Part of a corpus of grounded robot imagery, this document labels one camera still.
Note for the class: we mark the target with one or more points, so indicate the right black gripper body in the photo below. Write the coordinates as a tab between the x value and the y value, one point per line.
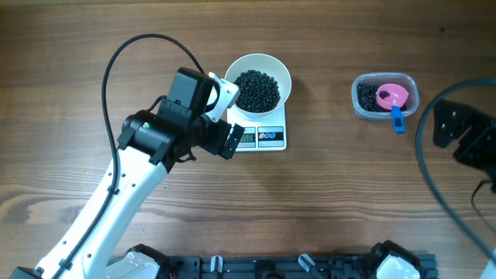
477	145

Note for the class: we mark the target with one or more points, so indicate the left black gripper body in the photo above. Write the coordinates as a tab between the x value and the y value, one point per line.
223	139

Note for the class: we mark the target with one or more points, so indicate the pink scoop with blue handle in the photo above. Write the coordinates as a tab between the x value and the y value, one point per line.
397	98

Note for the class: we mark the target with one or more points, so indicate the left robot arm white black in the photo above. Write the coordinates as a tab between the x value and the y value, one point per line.
149	145

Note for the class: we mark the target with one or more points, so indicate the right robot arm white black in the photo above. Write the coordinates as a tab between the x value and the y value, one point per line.
388	260

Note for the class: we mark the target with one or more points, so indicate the white digital kitchen scale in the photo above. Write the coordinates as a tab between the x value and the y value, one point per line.
263	132

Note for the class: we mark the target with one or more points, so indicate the black beans in bowl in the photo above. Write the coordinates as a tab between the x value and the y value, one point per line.
259	92

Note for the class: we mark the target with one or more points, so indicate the white round bowl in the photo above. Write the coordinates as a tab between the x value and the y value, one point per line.
266	64

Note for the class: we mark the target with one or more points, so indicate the black beans in scoop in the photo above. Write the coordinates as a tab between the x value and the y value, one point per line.
384	94

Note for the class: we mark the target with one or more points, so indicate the clear plastic food container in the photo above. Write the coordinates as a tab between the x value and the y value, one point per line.
377	79

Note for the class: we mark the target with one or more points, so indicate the black beans pile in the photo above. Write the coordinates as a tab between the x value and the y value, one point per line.
366	95

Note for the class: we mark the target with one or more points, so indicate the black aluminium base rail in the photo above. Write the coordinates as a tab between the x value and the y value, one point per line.
346	266

